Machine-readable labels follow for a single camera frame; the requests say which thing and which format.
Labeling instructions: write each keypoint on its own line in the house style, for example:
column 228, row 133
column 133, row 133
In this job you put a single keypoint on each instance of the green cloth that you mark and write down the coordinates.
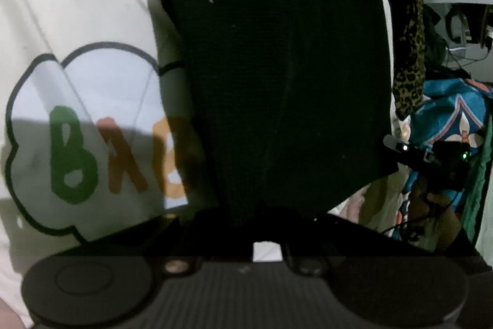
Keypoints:
column 477, row 198

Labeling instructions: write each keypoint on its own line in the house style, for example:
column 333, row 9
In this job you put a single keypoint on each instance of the black knit garment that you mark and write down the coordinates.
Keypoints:
column 277, row 82

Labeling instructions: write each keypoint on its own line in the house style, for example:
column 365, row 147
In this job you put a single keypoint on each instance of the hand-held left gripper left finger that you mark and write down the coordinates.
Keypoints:
column 173, row 240

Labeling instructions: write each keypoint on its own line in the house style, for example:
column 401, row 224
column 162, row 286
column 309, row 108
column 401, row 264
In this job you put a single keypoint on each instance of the leopard print garment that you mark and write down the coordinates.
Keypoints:
column 410, row 82

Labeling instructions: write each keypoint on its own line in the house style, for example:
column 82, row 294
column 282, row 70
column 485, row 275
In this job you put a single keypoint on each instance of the white printed blanket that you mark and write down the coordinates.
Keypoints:
column 77, row 5

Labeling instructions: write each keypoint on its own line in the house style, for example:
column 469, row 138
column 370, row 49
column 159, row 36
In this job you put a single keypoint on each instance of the person's right hand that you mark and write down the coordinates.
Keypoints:
column 435, row 213

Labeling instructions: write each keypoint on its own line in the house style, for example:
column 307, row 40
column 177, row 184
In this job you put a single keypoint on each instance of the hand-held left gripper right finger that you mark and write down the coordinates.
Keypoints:
column 304, row 255

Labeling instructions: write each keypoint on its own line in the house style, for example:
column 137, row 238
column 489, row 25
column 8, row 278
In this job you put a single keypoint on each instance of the teal printed cloth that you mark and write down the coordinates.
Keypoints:
column 450, row 109

